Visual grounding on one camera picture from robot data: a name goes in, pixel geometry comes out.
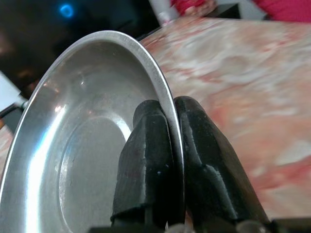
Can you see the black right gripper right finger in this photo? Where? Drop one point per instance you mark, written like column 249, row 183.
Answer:
column 209, row 170

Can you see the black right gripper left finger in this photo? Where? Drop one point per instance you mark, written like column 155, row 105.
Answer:
column 145, row 157

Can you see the stainless steel plate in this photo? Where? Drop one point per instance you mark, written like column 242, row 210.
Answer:
column 85, row 121

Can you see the red fabric item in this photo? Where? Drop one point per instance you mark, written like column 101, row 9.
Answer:
column 279, row 8

